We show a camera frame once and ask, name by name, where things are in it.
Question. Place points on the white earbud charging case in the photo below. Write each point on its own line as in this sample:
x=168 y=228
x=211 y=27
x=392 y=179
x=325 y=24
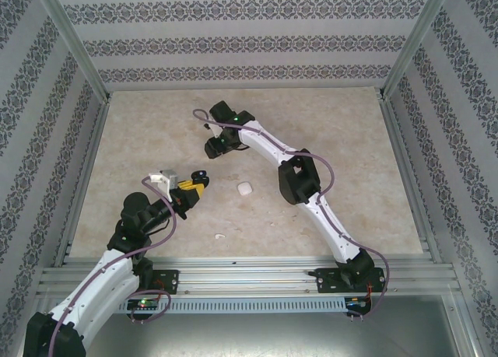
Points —
x=245 y=189

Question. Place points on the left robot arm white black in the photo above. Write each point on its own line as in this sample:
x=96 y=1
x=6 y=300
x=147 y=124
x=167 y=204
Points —
x=105 y=279

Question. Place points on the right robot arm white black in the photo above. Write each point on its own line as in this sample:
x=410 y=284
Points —
x=299 y=178

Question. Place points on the left controller circuit board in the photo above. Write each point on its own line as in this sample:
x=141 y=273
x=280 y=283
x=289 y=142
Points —
x=143 y=304

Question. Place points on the controller circuit board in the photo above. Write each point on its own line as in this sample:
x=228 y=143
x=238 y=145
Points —
x=143 y=304
x=357 y=304

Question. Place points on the grey metal sheet panel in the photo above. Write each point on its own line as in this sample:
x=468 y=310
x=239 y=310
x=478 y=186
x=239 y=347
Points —
x=249 y=335

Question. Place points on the right controller circuit board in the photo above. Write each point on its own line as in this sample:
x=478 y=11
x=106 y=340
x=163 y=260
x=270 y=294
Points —
x=357 y=304

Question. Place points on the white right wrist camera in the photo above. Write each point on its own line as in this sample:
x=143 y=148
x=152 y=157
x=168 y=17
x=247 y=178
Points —
x=213 y=128

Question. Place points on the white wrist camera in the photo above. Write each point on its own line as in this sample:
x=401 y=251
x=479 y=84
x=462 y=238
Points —
x=213 y=128
x=169 y=178

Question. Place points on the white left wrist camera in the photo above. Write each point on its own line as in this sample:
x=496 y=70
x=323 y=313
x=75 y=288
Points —
x=169 y=178

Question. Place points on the aluminium side rail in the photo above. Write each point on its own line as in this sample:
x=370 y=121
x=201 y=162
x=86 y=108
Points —
x=83 y=178
x=404 y=158

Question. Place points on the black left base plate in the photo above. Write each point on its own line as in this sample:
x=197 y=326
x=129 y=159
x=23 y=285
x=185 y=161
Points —
x=167 y=281

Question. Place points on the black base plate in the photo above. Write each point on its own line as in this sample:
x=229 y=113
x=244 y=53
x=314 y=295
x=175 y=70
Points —
x=167 y=281
x=327 y=281

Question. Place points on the aluminium mounting rail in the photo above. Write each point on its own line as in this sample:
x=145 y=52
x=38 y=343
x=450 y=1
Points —
x=249 y=275

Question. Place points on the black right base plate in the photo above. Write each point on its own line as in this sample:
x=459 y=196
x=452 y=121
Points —
x=327 y=281

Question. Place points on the aluminium frame post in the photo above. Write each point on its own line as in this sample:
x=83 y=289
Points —
x=74 y=42
x=416 y=42

